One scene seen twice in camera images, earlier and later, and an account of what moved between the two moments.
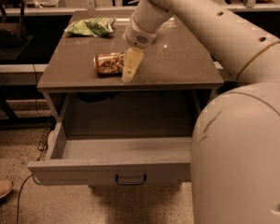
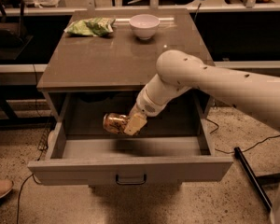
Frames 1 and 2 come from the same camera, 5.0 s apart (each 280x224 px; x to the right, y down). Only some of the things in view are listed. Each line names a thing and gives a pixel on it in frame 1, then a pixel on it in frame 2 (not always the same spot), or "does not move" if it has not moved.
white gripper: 139,36 -> 145,105
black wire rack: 43,142 does not move
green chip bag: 94,26 does not move
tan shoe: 0,188 does not move
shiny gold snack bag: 109,64 -> 115,123
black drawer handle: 131,182 does not move
